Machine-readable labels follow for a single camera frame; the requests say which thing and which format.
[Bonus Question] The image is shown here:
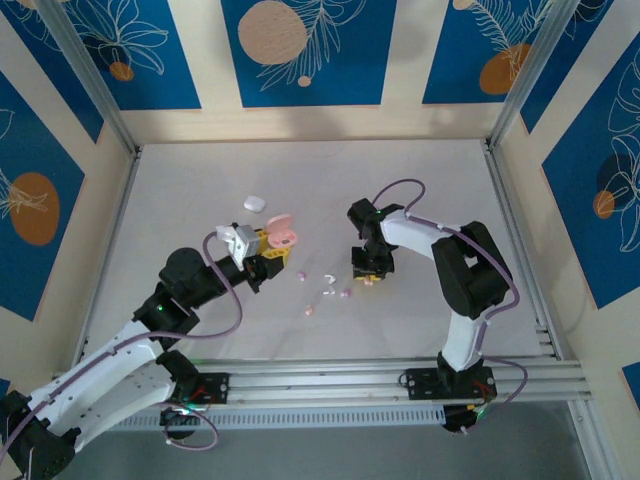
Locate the pink earbud charging case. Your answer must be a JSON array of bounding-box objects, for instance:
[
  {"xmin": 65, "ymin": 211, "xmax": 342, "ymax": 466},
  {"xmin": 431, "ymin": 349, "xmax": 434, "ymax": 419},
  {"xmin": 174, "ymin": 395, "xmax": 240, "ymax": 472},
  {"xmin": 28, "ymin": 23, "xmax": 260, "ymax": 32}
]
[{"xmin": 263, "ymin": 213, "xmax": 300, "ymax": 249}]

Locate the black base electronics box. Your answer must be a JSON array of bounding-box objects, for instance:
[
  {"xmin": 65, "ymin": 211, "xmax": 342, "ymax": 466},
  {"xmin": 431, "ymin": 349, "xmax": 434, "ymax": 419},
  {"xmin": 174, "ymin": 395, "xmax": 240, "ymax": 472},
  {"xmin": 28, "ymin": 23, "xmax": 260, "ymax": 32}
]
[
  {"xmin": 159, "ymin": 403, "xmax": 202, "ymax": 441},
  {"xmin": 442, "ymin": 403, "xmax": 494, "ymax": 435}
]

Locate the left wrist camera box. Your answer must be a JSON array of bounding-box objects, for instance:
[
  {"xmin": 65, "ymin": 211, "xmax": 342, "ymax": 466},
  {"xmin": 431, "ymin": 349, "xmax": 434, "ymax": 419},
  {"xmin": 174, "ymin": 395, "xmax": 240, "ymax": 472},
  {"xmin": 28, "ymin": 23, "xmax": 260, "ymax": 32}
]
[{"xmin": 215, "ymin": 222, "xmax": 262, "ymax": 272}]

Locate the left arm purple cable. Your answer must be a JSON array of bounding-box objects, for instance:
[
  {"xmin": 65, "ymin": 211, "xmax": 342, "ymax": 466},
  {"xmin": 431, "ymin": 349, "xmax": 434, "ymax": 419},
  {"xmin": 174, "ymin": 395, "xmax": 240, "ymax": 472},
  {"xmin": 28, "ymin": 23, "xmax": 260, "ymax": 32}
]
[{"xmin": 0, "ymin": 232, "xmax": 246, "ymax": 476}]

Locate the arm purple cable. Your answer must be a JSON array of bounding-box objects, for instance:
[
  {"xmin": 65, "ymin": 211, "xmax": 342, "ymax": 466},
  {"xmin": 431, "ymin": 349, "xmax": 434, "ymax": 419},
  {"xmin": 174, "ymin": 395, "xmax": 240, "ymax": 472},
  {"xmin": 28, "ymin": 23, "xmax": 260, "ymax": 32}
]
[
  {"xmin": 372, "ymin": 179, "xmax": 530, "ymax": 436},
  {"xmin": 0, "ymin": 232, "xmax": 246, "ymax": 476}
]

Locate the aluminium table side rail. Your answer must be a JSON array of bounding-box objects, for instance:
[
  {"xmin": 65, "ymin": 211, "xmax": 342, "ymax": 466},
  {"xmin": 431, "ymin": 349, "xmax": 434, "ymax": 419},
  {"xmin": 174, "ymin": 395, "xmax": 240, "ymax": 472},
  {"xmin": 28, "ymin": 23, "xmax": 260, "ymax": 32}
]
[
  {"xmin": 480, "ymin": 139, "xmax": 564, "ymax": 361},
  {"xmin": 74, "ymin": 149, "xmax": 144, "ymax": 364}
]

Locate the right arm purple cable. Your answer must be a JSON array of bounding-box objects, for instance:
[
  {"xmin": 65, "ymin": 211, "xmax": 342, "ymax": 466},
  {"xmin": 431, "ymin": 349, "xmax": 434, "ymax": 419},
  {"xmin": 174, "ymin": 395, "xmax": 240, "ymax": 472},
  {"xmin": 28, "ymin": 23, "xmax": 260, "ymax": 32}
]
[{"xmin": 372, "ymin": 179, "xmax": 530, "ymax": 436}]

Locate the aluminium mounting rail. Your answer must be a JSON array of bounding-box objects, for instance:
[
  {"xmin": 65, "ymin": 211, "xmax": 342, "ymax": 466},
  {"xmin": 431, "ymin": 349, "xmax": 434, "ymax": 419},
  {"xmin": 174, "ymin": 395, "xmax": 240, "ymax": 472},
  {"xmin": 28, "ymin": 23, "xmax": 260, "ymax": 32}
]
[{"xmin": 42, "ymin": 355, "xmax": 596, "ymax": 412}]

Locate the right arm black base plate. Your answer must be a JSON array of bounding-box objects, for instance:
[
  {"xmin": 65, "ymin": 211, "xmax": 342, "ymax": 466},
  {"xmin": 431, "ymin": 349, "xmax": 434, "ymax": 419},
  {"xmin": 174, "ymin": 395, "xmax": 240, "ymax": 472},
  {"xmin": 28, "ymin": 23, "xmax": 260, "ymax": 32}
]
[{"xmin": 399, "ymin": 367, "xmax": 498, "ymax": 402}]

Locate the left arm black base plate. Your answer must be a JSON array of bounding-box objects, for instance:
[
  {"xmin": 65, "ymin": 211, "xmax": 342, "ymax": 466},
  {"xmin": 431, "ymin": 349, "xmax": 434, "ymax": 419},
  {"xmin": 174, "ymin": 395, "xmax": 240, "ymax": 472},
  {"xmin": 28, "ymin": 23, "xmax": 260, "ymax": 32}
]
[{"xmin": 169, "ymin": 372, "xmax": 231, "ymax": 406}]

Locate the grey slotted cable duct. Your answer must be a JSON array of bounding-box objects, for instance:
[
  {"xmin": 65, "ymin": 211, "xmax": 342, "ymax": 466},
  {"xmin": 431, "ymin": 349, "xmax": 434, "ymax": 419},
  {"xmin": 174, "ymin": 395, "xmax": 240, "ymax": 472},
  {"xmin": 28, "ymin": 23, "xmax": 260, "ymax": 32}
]
[{"xmin": 99, "ymin": 404, "xmax": 447, "ymax": 432}]

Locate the aluminium frame post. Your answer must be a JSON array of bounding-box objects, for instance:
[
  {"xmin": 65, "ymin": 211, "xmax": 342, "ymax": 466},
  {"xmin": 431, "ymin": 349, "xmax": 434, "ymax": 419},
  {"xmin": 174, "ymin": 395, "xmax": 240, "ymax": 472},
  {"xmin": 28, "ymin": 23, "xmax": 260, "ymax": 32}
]
[
  {"xmin": 35, "ymin": 0, "xmax": 142, "ymax": 157},
  {"xmin": 485, "ymin": 0, "xmax": 586, "ymax": 150}
]

